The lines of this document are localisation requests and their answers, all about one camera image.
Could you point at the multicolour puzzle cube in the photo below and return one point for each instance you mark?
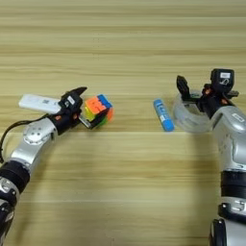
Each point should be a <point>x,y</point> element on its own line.
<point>99,107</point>

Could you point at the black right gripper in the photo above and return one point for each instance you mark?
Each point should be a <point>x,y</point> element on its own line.
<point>211,102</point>

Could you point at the clear tape roll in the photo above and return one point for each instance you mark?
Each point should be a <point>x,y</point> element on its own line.
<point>189,125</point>

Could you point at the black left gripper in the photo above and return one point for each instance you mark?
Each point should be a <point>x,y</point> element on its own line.
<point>65,121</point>

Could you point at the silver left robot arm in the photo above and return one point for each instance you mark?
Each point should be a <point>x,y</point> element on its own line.
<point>29,144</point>

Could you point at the blue glue stick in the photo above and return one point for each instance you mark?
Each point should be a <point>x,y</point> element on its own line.
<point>164,115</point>

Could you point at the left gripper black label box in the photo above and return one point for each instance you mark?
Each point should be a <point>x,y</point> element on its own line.
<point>69,102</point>

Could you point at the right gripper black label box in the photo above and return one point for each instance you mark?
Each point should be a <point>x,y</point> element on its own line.
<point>222,80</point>

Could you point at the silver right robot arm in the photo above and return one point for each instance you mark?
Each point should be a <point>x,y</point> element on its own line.
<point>233,144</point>

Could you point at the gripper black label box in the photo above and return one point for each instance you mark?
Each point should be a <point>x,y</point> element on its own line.
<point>69,102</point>
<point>222,80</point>

